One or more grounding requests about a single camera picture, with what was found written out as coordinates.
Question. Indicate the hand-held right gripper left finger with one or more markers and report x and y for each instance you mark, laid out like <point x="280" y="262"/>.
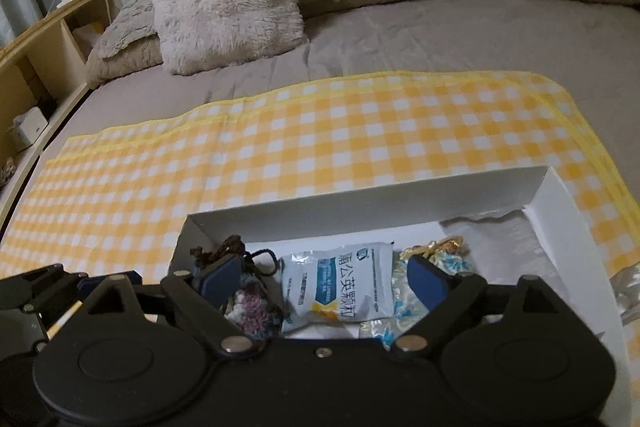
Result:
<point x="220" y="282"/>

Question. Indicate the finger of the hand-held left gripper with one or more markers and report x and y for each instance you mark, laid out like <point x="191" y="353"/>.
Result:
<point x="55" y="287"/>

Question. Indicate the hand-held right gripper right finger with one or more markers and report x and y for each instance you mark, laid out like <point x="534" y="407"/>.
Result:
<point x="425" y="282"/>

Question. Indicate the blue and gold floral pouch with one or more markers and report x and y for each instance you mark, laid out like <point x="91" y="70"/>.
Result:
<point x="400" y="279"/>

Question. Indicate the dark crochet scrunchie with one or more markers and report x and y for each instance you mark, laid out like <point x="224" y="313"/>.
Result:
<point x="250" y="307"/>

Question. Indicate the white and blue sachet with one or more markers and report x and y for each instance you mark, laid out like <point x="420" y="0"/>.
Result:
<point x="335" y="287"/>

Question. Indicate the white cardboard box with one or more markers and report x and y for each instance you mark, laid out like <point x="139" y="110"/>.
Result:
<point x="565" y="227"/>

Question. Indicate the white tissue box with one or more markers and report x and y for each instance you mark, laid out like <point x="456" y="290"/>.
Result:
<point x="32" y="124"/>

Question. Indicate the yellow checked cloth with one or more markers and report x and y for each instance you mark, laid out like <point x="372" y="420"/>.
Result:
<point x="300" y="132"/>

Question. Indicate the crumpled silvery wrapper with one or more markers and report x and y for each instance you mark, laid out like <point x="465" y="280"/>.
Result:
<point x="627" y="292"/>

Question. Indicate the grey bed sheet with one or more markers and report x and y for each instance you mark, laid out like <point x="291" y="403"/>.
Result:
<point x="425" y="37"/>

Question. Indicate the white plastic bag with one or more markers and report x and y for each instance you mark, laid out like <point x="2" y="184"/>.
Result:
<point x="87" y="37"/>

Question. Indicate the beige textured pillow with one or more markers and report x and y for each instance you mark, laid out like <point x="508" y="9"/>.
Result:
<point x="125" y="37"/>

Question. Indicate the wooden bedside shelf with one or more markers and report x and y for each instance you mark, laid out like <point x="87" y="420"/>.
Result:
<point x="50" y="24"/>

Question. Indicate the grey curtain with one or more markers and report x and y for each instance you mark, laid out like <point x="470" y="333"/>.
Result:
<point x="17" y="2"/>

